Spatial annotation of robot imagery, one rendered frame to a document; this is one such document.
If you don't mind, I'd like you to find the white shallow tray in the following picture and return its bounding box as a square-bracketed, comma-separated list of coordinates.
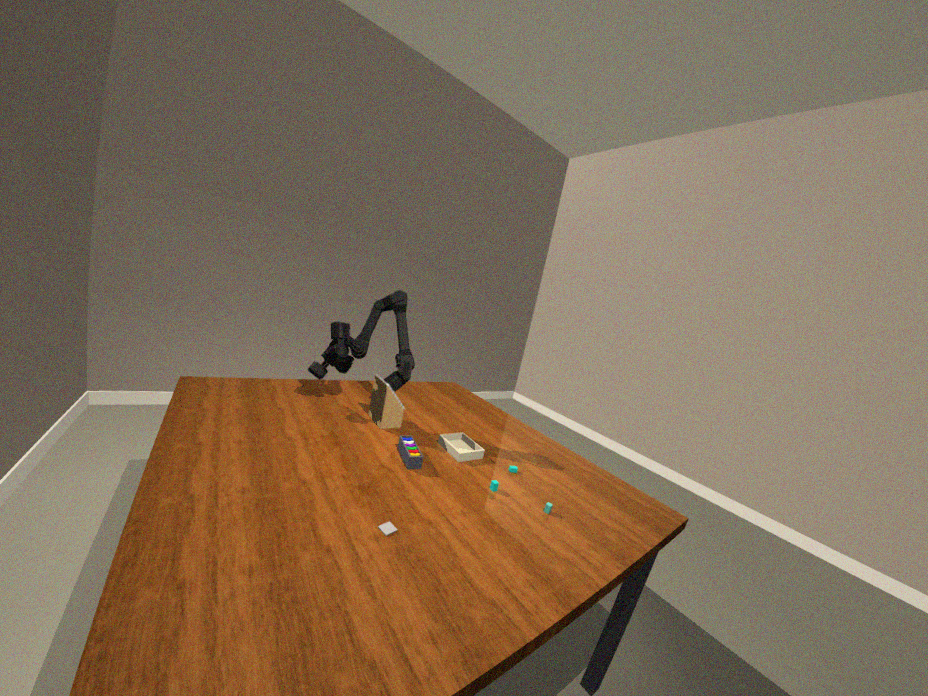
[438, 432, 485, 462]

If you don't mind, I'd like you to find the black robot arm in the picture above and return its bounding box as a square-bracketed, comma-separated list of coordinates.
[329, 290, 415, 392]

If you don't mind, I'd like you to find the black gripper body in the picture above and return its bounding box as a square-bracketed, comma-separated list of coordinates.
[308, 340, 338, 379]

